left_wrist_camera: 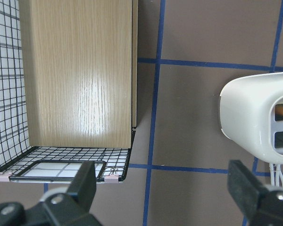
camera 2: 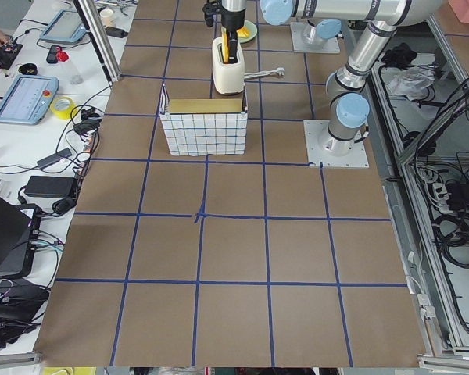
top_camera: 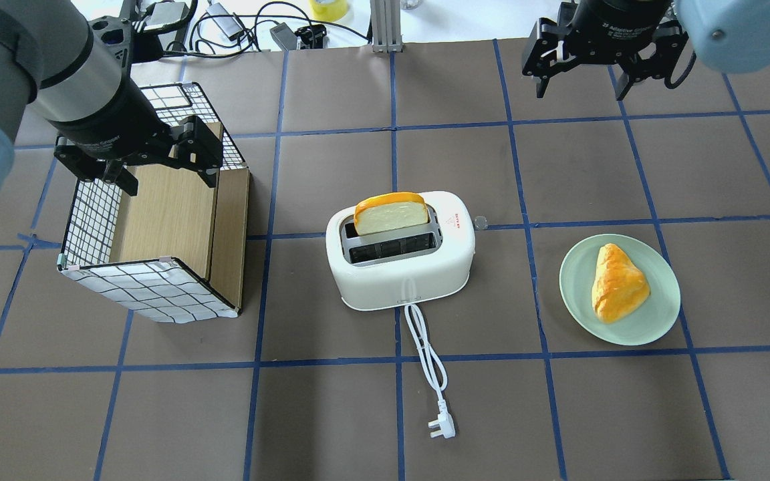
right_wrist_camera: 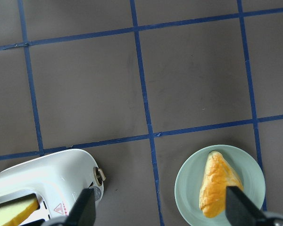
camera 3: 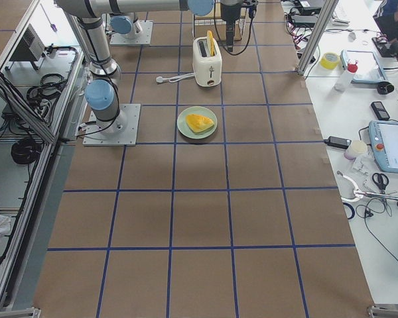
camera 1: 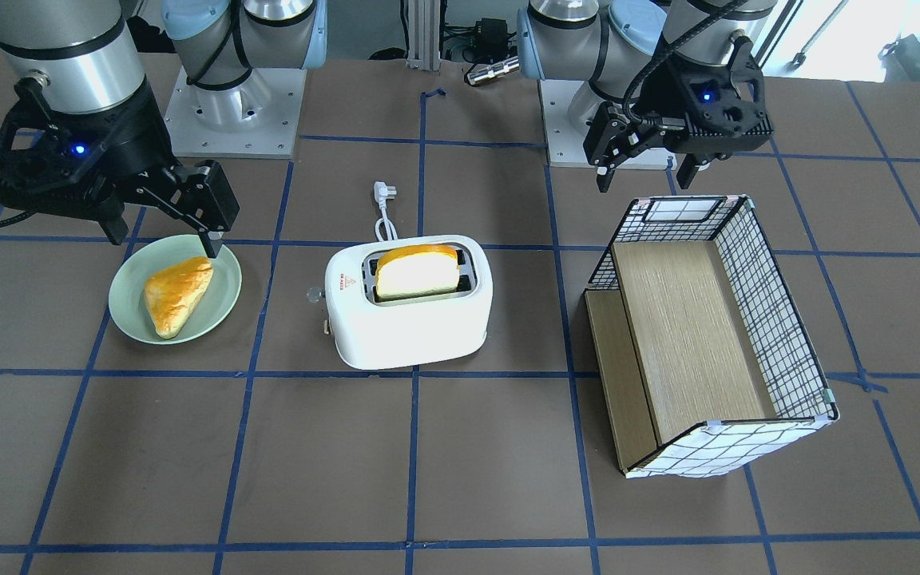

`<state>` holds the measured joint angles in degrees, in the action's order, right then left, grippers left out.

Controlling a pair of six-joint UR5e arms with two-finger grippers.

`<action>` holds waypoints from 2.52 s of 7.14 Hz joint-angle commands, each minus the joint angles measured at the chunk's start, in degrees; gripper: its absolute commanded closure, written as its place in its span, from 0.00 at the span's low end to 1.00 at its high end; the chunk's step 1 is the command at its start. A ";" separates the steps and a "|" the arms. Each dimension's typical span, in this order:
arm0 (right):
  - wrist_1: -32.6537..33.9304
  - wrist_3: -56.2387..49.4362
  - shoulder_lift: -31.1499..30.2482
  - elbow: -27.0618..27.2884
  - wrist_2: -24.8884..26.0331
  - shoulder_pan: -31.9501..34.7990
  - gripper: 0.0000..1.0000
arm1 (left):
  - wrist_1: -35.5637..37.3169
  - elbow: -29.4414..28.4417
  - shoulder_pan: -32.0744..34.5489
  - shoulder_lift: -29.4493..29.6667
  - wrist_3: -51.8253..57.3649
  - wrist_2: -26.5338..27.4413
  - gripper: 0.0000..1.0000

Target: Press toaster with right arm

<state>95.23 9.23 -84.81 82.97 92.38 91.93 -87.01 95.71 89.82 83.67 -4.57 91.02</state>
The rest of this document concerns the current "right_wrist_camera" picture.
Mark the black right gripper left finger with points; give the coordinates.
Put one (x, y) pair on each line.
(83, 213)

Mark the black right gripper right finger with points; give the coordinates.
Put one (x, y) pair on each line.
(240, 210)

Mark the toaster lever knob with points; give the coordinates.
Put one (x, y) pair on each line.
(99, 176)

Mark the white two-slot toaster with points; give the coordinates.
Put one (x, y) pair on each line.
(56, 180)

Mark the bread slice in toaster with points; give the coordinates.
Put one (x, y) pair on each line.
(13, 213)

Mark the golden triangular pastry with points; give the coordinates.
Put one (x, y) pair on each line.
(218, 175)

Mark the pale green plate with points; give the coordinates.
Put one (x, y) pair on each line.
(190, 176)

